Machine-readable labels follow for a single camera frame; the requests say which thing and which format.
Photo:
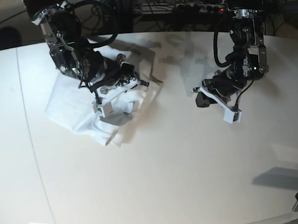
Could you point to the white T-shirt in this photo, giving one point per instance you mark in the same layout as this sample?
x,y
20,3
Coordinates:
x,y
72,108

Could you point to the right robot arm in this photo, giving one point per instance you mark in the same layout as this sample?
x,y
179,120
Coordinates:
x,y
71,51

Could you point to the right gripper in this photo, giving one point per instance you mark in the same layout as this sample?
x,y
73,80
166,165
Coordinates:
x,y
111,71

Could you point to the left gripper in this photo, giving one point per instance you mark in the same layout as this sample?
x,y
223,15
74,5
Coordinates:
x,y
219,85

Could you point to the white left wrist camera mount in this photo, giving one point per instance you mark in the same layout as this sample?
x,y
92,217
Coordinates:
x,y
230,114

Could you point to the power strip with red light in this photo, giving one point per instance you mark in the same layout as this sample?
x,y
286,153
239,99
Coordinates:
x,y
212,9

